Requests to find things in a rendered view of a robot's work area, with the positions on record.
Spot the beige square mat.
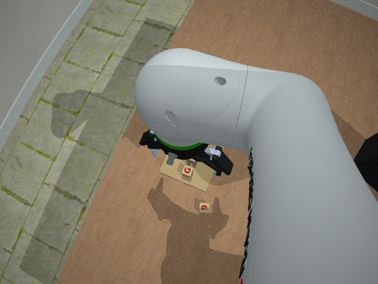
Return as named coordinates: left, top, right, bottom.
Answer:
left=159, top=155, right=215, bottom=192

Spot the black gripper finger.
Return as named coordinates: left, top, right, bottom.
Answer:
left=139, top=130, right=161, bottom=158
left=193, top=146, right=234, bottom=179

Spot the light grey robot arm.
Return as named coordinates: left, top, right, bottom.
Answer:
left=134, top=48, right=378, bottom=284

